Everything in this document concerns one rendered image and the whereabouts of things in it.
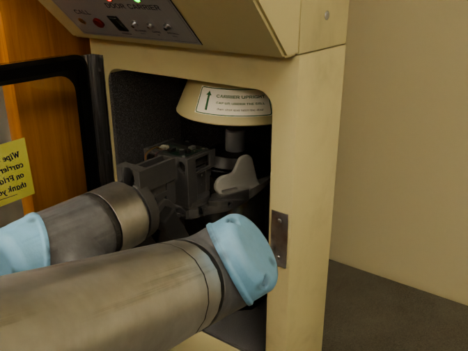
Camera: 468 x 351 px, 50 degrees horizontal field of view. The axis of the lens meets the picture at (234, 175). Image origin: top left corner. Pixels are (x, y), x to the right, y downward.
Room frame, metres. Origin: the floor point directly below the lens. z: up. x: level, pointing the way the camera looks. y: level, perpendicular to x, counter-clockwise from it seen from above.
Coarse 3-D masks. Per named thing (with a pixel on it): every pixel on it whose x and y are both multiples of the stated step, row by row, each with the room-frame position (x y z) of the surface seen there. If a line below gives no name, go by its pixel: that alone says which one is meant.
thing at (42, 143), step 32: (0, 64) 0.58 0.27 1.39; (0, 96) 0.57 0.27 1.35; (32, 96) 0.60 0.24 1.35; (64, 96) 0.64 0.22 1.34; (0, 128) 0.57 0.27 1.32; (32, 128) 0.60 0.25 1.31; (64, 128) 0.63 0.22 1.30; (0, 160) 0.56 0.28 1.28; (32, 160) 0.59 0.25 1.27; (64, 160) 0.63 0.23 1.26; (0, 192) 0.55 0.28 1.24; (32, 192) 0.59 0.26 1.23; (64, 192) 0.62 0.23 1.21; (0, 224) 0.55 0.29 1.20
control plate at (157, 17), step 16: (64, 0) 0.60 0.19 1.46; (80, 0) 0.58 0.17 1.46; (96, 0) 0.56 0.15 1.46; (128, 0) 0.53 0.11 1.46; (144, 0) 0.52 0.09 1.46; (160, 0) 0.51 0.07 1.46; (80, 16) 0.61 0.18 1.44; (96, 16) 0.59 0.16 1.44; (128, 16) 0.56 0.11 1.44; (144, 16) 0.54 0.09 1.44; (160, 16) 0.53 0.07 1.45; (176, 16) 0.52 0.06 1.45; (96, 32) 0.63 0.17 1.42; (112, 32) 0.61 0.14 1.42; (128, 32) 0.59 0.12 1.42; (144, 32) 0.57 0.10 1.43; (160, 32) 0.55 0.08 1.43; (176, 32) 0.54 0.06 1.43; (192, 32) 0.52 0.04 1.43
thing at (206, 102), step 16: (192, 80) 0.64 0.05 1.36; (192, 96) 0.62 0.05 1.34; (208, 96) 0.60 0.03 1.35; (224, 96) 0.60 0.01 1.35; (240, 96) 0.59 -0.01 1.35; (256, 96) 0.59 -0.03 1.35; (192, 112) 0.61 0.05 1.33; (208, 112) 0.60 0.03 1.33; (224, 112) 0.59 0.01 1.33; (240, 112) 0.59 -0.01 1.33; (256, 112) 0.59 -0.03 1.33
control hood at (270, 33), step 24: (48, 0) 0.62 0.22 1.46; (192, 0) 0.48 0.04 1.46; (216, 0) 0.47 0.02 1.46; (240, 0) 0.45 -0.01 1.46; (264, 0) 0.45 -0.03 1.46; (288, 0) 0.48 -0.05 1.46; (72, 24) 0.64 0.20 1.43; (192, 24) 0.52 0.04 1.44; (216, 24) 0.50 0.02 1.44; (240, 24) 0.48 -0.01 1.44; (264, 24) 0.46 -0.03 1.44; (288, 24) 0.49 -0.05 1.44; (192, 48) 0.56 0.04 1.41; (216, 48) 0.53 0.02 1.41; (240, 48) 0.51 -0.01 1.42; (264, 48) 0.49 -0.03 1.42; (288, 48) 0.49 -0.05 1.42
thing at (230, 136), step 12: (228, 132) 0.66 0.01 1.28; (240, 132) 0.66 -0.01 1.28; (216, 144) 0.70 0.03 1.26; (228, 144) 0.66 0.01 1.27; (240, 144) 0.66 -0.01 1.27; (252, 144) 0.70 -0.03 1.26; (216, 156) 0.65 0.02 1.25; (228, 156) 0.64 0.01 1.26; (252, 156) 0.64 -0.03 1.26; (264, 156) 0.66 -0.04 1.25; (228, 168) 0.63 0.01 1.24
